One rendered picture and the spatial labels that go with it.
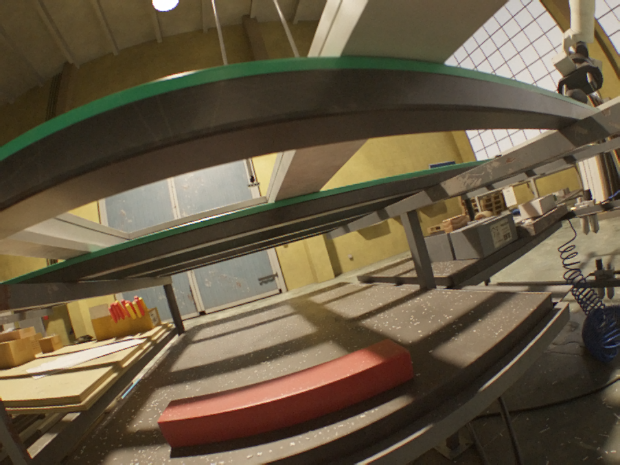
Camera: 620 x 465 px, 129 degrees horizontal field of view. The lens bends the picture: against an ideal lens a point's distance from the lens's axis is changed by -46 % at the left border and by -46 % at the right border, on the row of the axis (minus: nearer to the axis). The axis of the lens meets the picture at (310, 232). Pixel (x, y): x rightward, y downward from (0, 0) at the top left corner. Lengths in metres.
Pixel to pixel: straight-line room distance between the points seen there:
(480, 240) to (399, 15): 0.81
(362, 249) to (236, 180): 3.55
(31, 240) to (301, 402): 0.37
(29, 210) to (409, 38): 0.22
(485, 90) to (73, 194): 0.26
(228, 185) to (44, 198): 6.52
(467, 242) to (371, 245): 6.34
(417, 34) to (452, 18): 0.02
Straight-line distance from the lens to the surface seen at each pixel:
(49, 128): 0.16
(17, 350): 1.22
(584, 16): 0.83
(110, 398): 0.63
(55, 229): 0.48
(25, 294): 0.45
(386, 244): 7.42
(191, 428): 0.34
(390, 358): 0.32
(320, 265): 6.24
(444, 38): 0.18
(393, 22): 0.15
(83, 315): 7.31
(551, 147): 0.45
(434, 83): 0.18
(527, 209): 1.27
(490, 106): 0.21
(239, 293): 6.34
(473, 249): 0.93
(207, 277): 6.38
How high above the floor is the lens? 0.77
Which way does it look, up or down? 4 degrees up
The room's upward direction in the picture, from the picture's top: 16 degrees counter-clockwise
